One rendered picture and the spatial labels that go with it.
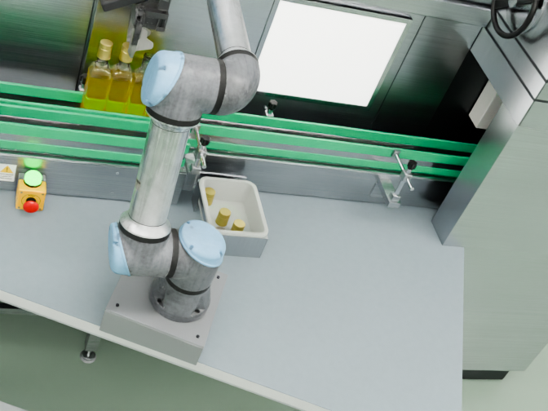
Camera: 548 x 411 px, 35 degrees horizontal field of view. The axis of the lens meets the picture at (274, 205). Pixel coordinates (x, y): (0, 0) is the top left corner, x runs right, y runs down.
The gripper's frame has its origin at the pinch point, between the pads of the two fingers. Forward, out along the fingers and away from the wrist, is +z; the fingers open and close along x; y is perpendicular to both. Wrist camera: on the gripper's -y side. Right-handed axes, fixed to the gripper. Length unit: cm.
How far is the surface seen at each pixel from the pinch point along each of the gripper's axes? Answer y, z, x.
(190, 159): 22.0, 26.9, -10.3
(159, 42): 10.8, 4.4, 11.8
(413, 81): 93, 6, 14
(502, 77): 107, -13, -7
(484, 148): 107, 6, -17
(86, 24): -9.3, 4.2, 15.0
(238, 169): 39, 32, -7
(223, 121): 32.9, 22.3, 3.0
